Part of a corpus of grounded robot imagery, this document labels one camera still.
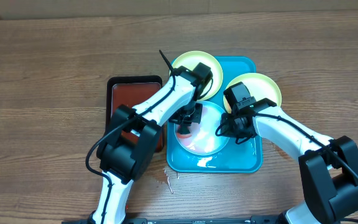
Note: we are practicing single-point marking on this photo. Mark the light blue plate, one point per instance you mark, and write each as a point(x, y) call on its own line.
point(202, 140)

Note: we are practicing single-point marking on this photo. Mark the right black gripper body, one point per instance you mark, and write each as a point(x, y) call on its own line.
point(232, 129)

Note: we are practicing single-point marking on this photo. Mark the green and pink sponge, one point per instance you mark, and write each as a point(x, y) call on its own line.
point(183, 132)

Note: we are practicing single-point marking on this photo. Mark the yellow plate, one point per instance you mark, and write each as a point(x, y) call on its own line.
point(192, 58)
point(260, 87)

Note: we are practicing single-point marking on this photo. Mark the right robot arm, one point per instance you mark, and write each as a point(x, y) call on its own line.
point(328, 167)

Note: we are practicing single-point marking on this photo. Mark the teal plastic tray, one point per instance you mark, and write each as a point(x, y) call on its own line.
point(231, 157)

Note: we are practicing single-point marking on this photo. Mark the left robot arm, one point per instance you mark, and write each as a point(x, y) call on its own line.
point(130, 139)

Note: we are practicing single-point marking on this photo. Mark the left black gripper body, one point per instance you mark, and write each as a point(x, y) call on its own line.
point(189, 114)

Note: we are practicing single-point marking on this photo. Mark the black tray with red water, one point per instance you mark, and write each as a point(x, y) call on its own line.
point(129, 91)

